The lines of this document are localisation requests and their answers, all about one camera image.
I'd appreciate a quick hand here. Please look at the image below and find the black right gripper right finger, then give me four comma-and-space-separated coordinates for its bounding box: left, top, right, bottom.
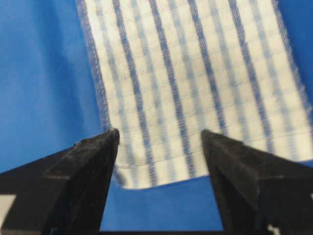
201, 130, 313, 235

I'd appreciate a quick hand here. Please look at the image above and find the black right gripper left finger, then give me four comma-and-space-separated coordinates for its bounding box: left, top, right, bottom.
0, 129, 120, 235

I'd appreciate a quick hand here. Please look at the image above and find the blue white striped towel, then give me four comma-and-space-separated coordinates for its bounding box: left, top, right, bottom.
76, 0, 313, 189

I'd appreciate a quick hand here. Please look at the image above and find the blue table cloth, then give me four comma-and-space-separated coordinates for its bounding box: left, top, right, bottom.
0, 0, 313, 231

